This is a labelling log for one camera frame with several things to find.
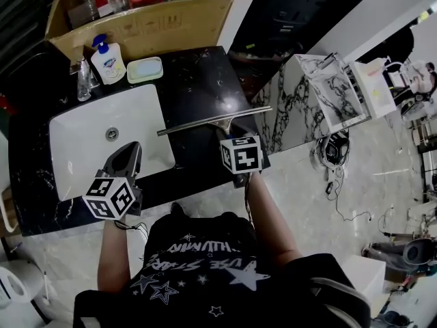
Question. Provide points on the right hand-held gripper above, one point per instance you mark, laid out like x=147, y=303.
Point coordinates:
x=240, y=157

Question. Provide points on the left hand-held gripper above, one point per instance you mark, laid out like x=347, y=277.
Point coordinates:
x=109, y=197

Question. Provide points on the person's right forearm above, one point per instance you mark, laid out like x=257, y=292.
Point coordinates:
x=269, y=217

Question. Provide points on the person's left forearm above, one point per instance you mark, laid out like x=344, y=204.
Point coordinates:
x=111, y=255

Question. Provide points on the white sink basin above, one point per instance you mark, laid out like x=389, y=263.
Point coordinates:
x=102, y=156

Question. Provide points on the chrome sink drain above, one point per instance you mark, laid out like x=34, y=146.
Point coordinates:
x=111, y=133

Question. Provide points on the person's black shoe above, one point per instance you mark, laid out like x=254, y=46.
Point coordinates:
x=177, y=209

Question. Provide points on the white marble block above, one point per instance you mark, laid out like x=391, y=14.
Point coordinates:
x=300, y=104

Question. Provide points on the black marble table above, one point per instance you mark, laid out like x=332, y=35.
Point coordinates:
x=205, y=80

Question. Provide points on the pale green soap dish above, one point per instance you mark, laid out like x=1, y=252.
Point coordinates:
x=145, y=69

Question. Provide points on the white soap pump bottle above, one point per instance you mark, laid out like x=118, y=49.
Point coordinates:
x=107, y=63

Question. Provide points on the person's black printed shirt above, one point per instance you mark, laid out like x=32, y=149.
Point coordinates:
x=211, y=272

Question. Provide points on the large open cardboard box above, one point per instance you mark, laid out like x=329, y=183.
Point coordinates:
x=153, y=26

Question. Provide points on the dark grey cabinet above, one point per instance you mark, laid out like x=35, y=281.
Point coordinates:
x=290, y=15

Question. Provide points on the white box shelf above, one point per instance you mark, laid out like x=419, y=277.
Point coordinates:
x=375, y=91

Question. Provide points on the white toilet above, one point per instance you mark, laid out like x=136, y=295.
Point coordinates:
x=15, y=289

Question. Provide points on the chrome pedestal sink faucet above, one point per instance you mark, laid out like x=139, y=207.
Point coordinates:
x=329, y=61

